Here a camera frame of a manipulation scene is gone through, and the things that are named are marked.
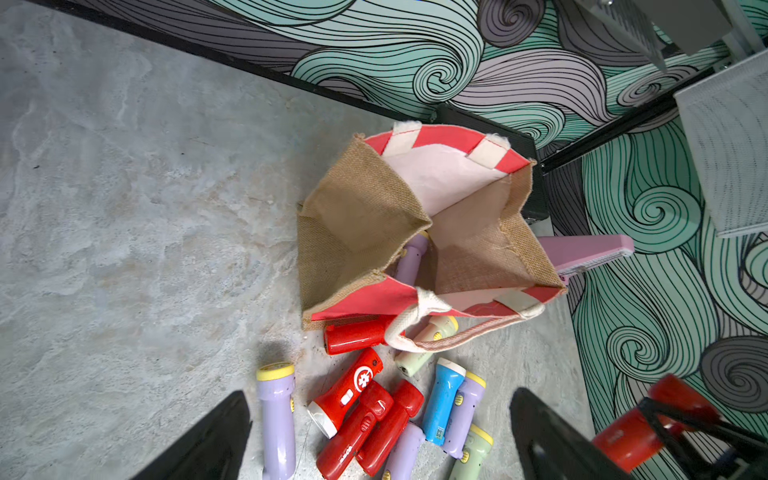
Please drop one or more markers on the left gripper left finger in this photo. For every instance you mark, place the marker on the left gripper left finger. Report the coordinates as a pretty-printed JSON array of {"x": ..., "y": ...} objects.
[{"x": 213, "y": 448}]

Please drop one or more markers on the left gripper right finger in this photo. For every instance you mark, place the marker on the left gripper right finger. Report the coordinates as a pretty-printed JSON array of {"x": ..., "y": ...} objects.
[{"x": 550, "y": 448}]

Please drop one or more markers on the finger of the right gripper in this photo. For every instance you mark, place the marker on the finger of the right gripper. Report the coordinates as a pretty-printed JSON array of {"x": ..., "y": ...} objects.
[{"x": 744, "y": 456}]

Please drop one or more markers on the red jute tote bag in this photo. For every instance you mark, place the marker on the red jute tote bag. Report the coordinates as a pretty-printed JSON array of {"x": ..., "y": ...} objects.
[{"x": 483, "y": 271}]

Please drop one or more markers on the pale green flashlight lower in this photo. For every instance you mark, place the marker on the pale green flashlight lower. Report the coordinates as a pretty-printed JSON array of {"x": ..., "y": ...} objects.
[{"x": 477, "y": 447}]

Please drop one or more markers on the blue flashlight white head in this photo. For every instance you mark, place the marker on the blue flashlight white head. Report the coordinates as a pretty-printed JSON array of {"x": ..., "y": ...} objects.
[{"x": 448, "y": 378}]

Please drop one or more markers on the red flashlight white head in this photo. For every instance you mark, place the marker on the red flashlight white head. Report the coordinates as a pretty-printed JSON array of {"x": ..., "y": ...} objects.
[{"x": 329, "y": 409}]

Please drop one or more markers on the purple flashlight yellow head bottom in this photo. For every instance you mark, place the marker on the purple flashlight yellow head bottom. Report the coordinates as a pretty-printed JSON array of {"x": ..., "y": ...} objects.
[{"x": 402, "y": 459}]

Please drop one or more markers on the pink metronome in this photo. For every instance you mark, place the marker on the pink metronome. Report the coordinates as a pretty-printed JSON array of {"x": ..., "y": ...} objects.
[{"x": 573, "y": 255}]

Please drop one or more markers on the black hard carry case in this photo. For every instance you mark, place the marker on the black hard carry case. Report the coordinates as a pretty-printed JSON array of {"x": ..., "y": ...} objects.
[{"x": 496, "y": 142}]

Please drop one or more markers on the clear plastic wall bin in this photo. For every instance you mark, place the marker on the clear plastic wall bin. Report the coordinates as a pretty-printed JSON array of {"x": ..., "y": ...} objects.
[{"x": 725, "y": 122}]

